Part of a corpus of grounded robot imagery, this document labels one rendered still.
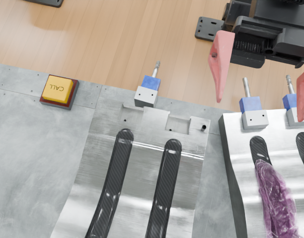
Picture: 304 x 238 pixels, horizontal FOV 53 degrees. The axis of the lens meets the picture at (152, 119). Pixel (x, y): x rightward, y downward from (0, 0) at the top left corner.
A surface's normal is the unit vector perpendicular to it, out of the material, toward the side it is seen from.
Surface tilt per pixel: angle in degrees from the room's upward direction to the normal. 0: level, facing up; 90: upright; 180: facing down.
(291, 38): 1
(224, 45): 22
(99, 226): 28
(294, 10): 1
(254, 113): 0
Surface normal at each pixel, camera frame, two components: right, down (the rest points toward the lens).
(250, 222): 0.02, -0.11
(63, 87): 0.00, -0.33
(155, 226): 0.17, -0.69
